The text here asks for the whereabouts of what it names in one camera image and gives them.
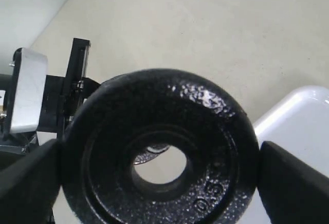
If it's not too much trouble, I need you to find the white rectangular plastic tray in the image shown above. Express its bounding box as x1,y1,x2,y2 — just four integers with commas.
240,86,328,223

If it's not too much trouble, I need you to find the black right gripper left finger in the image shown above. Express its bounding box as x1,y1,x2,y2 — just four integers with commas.
1,139,61,223

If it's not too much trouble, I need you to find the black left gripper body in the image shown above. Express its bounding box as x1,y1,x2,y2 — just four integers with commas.
0,38,101,155

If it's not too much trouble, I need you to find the black weight plate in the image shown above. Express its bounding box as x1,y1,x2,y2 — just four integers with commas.
61,69,259,223

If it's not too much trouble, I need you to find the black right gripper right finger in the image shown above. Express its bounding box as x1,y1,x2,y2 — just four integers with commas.
258,141,328,223

